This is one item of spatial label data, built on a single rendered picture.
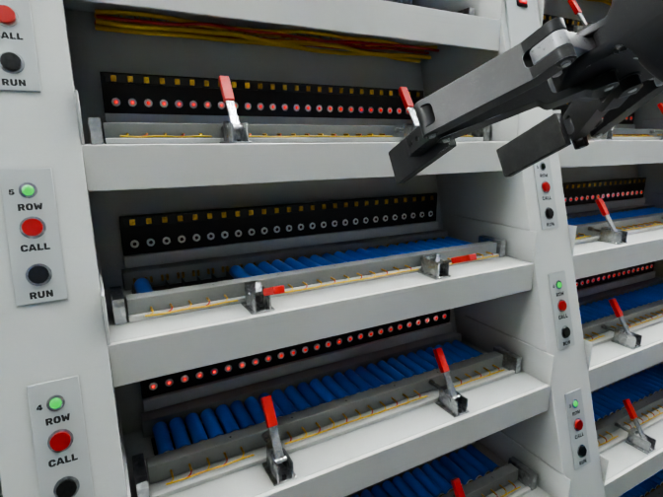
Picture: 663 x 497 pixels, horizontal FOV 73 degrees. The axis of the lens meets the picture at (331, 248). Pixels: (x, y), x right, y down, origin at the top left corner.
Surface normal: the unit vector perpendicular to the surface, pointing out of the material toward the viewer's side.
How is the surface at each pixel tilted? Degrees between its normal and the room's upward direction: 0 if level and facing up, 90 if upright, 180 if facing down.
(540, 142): 90
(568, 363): 90
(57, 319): 90
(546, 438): 90
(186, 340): 106
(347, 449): 16
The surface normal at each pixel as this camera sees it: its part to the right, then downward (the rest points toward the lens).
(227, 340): 0.47, 0.21
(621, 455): 0.00, -0.97
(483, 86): -0.63, 0.00
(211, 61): 0.45, -0.07
